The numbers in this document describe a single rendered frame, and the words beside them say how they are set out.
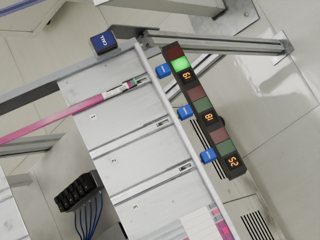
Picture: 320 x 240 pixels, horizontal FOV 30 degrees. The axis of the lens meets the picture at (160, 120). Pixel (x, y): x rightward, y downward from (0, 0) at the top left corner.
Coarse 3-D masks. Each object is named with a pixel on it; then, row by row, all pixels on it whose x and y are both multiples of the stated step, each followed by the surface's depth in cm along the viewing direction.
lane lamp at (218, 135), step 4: (220, 128) 130; (212, 132) 130; (216, 132) 130; (220, 132) 130; (224, 132) 130; (212, 136) 130; (216, 136) 130; (220, 136) 130; (224, 136) 130; (228, 136) 130; (216, 140) 129; (220, 140) 129
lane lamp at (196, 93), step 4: (196, 88) 133; (200, 88) 133; (188, 92) 133; (192, 92) 133; (196, 92) 133; (200, 92) 133; (204, 92) 133; (192, 96) 133; (196, 96) 133; (200, 96) 133; (204, 96) 133; (192, 100) 132
